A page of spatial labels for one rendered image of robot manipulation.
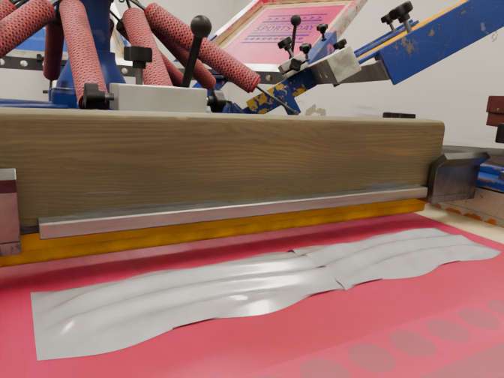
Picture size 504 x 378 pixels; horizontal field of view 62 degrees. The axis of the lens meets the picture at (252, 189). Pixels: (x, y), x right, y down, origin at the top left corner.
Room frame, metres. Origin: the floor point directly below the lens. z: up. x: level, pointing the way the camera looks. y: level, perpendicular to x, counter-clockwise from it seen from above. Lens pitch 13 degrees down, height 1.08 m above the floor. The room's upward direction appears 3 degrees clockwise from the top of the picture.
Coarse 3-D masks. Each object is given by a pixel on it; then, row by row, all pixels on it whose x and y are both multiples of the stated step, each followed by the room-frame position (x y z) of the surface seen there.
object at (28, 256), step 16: (384, 208) 0.41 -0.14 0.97; (400, 208) 0.42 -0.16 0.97; (416, 208) 0.43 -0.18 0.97; (256, 224) 0.33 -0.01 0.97; (272, 224) 0.34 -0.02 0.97; (288, 224) 0.35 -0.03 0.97; (304, 224) 0.36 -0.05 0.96; (320, 224) 0.37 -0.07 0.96; (112, 240) 0.28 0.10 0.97; (128, 240) 0.28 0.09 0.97; (144, 240) 0.29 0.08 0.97; (160, 240) 0.29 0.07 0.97; (176, 240) 0.30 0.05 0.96; (192, 240) 0.31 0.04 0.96; (0, 256) 0.24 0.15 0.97; (16, 256) 0.25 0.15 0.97; (32, 256) 0.25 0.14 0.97; (48, 256) 0.25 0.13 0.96; (64, 256) 0.26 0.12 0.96
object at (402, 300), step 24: (384, 216) 0.43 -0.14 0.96; (408, 216) 0.44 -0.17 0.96; (288, 240) 0.34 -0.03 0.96; (312, 240) 0.34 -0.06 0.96; (336, 240) 0.35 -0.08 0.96; (360, 240) 0.35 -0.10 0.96; (480, 240) 0.37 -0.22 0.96; (456, 264) 0.31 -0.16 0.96; (480, 264) 0.31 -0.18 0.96; (360, 288) 0.26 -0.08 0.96; (384, 288) 0.26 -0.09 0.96; (408, 288) 0.26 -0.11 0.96; (432, 288) 0.26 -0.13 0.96; (456, 288) 0.26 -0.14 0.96; (480, 288) 0.27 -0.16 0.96; (384, 312) 0.23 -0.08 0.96; (408, 312) 0.23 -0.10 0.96; (432, 312) 0.23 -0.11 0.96
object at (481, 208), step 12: (480, 192) 0.44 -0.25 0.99; (492, 192) 0.43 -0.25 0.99; (432, 204) 0.49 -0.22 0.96; (444, 204) 0.48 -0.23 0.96; (456, 204) 0.46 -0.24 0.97; (468, 204) 0.45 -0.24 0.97; (480, 204) 0.44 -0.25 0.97; (492, 204) 0.43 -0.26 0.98; (468, 216) 0.45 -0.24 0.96; (480, 216) 0.44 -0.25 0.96; (492, 216) 0.43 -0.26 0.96
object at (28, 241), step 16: (336, 208) 0.38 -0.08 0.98; (352, 208) 0.39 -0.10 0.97; (368, 208) 0.40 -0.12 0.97; (192, 224) 0.31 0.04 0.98; (208, 224) 0.31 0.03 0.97; (224, 224) 0.32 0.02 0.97; (240, 224) 0.33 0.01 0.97; (32, 240) 0.25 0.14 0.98; (48, 240) 0.26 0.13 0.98; (64, 240) 0.26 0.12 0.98; (80, 240) 0.26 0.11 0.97; (96, 240) 0.27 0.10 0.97
